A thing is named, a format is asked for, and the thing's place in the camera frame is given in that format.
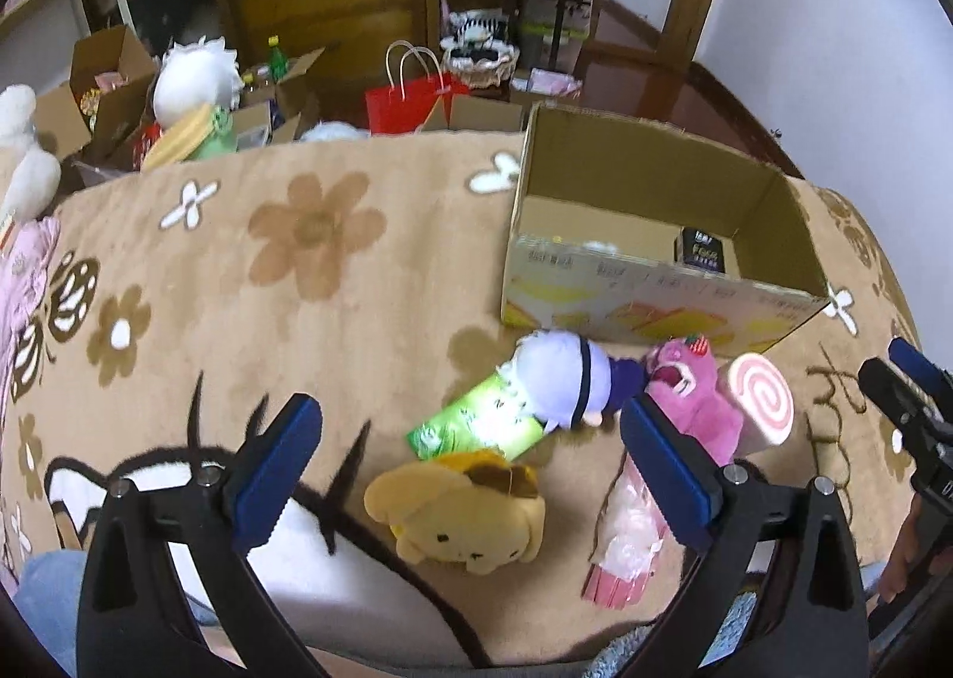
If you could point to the white and purple plush doll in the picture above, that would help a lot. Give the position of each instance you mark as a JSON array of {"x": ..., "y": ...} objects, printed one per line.
[{"x": 558, "y": 380}]

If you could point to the pink swirl roll plush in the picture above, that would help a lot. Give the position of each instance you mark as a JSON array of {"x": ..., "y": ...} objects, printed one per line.
[{"x": 759, "y": 399}]

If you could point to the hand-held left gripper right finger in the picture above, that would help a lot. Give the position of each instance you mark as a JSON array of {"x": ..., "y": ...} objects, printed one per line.
[{"x": 666, "y": 477}]

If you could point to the cardboard box with snacks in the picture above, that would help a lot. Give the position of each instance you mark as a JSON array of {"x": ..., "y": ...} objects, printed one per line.
[{"x": 112, "y": 63}]

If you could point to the white fluffy plush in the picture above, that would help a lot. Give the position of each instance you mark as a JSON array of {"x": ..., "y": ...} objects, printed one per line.
[{"x": 26, "y": 157}]

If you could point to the green packet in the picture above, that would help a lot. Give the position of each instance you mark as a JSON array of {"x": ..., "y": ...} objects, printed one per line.
[{"x": 476, "y": 425}]

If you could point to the black and white plush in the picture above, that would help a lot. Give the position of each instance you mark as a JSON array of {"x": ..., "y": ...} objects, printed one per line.
[{"x": 476, "y": 30}]

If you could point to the large white plush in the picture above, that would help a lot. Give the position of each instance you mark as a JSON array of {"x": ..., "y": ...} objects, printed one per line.
[{"x": 193, "y": 78}]

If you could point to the pink striped packet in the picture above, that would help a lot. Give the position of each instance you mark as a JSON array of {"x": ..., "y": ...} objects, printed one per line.
[{"x": 629, "y": 544}]

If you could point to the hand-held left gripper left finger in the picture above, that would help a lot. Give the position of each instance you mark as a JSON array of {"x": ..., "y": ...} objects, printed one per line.
[{"x": 279, "y": 469}]

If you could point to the pink floor packet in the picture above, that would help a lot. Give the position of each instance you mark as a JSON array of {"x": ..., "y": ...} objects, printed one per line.
[{"x": 555, "y": 82}]

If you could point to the red paper bag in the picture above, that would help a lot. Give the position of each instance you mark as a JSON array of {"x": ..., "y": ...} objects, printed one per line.
[{"x": 406, "y": 104}]

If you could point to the beige floral blanket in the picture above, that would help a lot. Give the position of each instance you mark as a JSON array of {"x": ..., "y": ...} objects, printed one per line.
[{"x": 335, "y": 291}]

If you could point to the pink bear plush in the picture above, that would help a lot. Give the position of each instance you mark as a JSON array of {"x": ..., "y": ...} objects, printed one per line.
[{"x": 700, "y": 410}]

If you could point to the green bottle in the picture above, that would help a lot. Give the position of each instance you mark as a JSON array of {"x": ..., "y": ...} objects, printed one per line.
[{"x": 278, "y": 60}]

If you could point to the lace trimmed basket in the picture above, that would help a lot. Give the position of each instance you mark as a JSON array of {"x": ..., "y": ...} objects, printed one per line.
[{"x": 480, "y": 73}]

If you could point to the small black box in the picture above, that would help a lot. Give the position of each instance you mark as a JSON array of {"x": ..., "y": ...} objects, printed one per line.
[{"x": 700, "y": 250}]

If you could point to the green frog plush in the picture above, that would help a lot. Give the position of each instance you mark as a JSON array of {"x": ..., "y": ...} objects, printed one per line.
[{"x": 220, "y": 134}]

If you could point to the plain cardboard box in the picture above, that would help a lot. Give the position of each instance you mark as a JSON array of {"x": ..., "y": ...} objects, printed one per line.
[{"x": 484, "y": 116}]

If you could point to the cardboard box with bottles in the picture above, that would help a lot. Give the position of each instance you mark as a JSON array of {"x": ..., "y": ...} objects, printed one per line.
[{"x": 294, "y": 93}]

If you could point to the person's right hand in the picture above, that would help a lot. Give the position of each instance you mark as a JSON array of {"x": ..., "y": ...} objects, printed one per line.
[{"x": 897, "y": 562}]

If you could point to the black side table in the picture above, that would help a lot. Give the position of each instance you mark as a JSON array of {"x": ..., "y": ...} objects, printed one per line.
[{"x": 555, "y": 15}]

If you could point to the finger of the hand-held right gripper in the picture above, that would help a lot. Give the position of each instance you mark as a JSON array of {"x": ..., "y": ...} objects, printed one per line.
[
  {"x": 890, "y": 387},
  {"x": 919, "y": 369}
]

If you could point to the pink quilted cloth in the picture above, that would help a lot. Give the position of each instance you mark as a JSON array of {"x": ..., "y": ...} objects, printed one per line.
[{"x": 22, "y": 298}]

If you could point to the yellow dog plush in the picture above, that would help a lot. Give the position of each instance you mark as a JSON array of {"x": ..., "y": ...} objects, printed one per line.
[{"x": 461, "y": 521}]

